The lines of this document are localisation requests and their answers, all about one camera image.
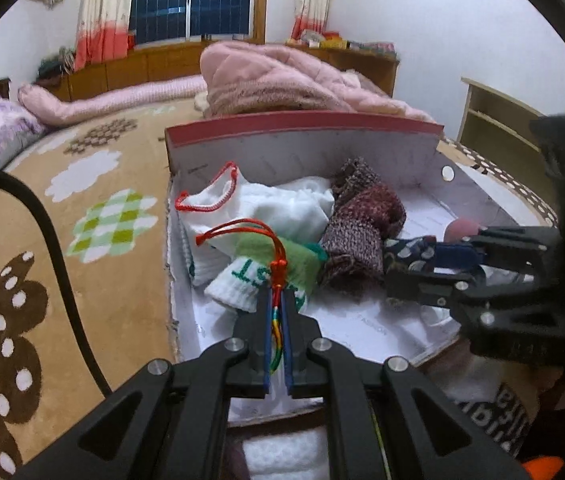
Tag pink soft ball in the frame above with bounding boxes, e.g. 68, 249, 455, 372
443, 219, 484, 244

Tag white fluffy sock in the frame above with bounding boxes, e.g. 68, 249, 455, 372
241, 425, 334, 480

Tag white drawstring pouch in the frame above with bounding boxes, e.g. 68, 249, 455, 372
175, 161, 246, 256

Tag dark patterned fabric pouch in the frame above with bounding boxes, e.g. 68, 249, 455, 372
382, 235, 438, 275

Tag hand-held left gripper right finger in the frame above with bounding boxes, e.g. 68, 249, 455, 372
282, 292, 533, 480

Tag white sock with black print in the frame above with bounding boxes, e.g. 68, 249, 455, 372
442, 360, 534, 456

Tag green and white sock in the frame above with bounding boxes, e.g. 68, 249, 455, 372
205, 235, 329, 316

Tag colourful items on ledge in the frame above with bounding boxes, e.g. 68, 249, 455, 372
287, 30, 398, 57

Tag white sock with green cuff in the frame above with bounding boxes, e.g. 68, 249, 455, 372
181, 220, 236, 288

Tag white cloth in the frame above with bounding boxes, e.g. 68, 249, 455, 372
235, 175, 336, 258

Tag window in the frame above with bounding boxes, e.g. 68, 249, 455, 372
130, 0, 256, 46

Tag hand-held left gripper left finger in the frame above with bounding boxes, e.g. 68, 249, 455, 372
12, 290, 276, 480

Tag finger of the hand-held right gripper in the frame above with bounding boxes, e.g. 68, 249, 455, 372
385, 267, 565, 358
435, 226, 564, 274

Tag pink fluffy quilt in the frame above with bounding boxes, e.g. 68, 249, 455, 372
195, 40, 435, 124

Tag black cable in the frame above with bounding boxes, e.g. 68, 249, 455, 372
0, 164, 114, 397

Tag green items on ledge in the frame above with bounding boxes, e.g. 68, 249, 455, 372
36, 47, 79, 82

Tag beige patterned bed blanket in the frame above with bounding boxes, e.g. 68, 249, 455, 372
0, 102, 563, 480

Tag light wooden shelf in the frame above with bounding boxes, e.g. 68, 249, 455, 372
459, 77, 556, 162

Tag pink bolster roll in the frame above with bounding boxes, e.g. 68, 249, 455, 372
17, 74, 212, 127

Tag orange object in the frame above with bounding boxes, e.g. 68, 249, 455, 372
521, 455, 565, 480

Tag red cardboard box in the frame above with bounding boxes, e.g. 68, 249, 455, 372
164, 110, 525, 428

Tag white and red curtain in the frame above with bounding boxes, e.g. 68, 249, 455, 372
75, 0, 136, 72
289, 0, 334, 44

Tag red cord charm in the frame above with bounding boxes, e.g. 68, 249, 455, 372
196, 217, 304, 377

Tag grey maroon knit sock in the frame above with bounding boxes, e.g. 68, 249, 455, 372
331, 156, 383, 201
318, 220, 387, 293

